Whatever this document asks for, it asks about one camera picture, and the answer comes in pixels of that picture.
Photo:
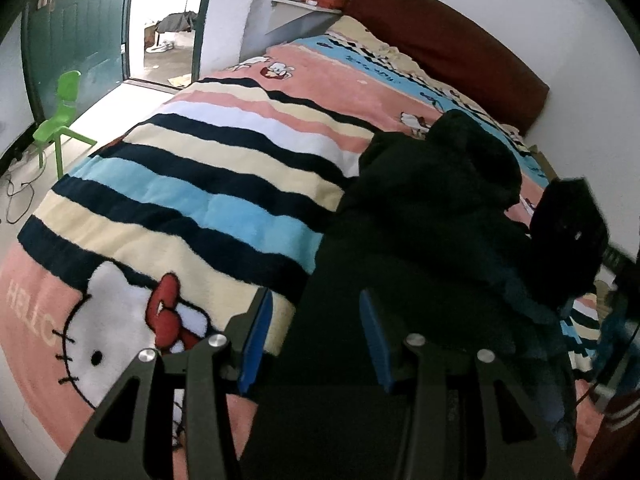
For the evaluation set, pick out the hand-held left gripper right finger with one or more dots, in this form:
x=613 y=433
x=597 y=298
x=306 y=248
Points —
x=375 y=330

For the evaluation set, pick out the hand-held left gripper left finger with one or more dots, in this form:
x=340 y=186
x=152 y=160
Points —
x=256 y=330

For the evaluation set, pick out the black large garment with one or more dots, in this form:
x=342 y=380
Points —
x=440 y=220

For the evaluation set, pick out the striped cartoon cat blanket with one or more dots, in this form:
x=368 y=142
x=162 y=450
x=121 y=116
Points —
x=200 y=180

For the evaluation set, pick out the person's dark red striped clothing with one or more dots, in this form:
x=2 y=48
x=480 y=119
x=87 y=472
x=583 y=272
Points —
x=617 y=425

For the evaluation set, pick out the dark red headboard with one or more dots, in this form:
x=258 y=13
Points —
x=450 y=35

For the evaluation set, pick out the green plastic chair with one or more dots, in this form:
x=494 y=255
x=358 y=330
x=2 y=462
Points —
x=62 y=110

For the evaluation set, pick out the white shoes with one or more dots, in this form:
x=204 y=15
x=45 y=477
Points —
x=161 y=46

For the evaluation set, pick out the dark cloth pile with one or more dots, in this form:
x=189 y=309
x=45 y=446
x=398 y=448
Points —
x=175 y=21

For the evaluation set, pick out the dark green door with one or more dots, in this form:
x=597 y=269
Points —
x=75 y=25

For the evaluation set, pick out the white wall shelf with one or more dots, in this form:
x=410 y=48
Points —
x=305 y=7

